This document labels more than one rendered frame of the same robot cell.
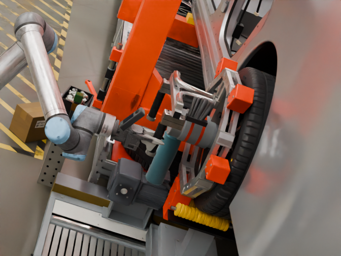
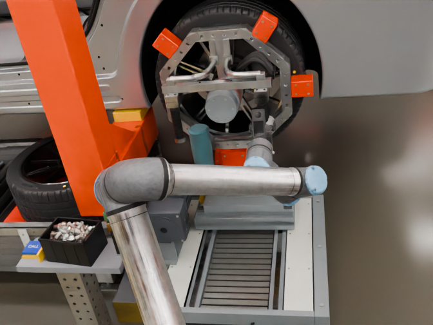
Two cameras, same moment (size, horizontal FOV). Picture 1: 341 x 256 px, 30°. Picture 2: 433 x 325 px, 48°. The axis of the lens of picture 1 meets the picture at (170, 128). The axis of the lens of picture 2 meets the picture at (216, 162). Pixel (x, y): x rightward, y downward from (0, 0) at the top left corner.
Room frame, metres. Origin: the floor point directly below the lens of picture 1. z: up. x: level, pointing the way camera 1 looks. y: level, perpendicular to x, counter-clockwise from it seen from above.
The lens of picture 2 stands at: (1.84, 1.63, 1.69)
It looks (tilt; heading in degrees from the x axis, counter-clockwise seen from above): 32 degrees down; 295
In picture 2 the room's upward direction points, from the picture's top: 9 degrees counter-clockwise
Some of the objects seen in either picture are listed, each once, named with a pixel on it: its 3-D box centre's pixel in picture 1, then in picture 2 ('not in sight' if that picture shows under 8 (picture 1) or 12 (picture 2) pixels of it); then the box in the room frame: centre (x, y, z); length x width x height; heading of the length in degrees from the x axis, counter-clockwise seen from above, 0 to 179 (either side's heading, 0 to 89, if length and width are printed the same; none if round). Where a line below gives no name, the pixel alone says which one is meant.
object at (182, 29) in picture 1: (174, 13); not in sight; (4.95, 0.33, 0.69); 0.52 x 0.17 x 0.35; 101
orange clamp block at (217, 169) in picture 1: (216, 169); (301, 86); (2.25, -0.23, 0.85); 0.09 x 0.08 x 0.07; 11
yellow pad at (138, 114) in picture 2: not in sight; (131, 110); (3.09, -0.22, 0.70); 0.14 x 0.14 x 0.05; 11
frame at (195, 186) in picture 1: (209, 133); (227, 90); (2.56, -0.16, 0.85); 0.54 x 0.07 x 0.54; 11
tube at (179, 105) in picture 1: (201, 96); (242, 59); (2.44, -0.06, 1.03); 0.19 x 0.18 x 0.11; 101
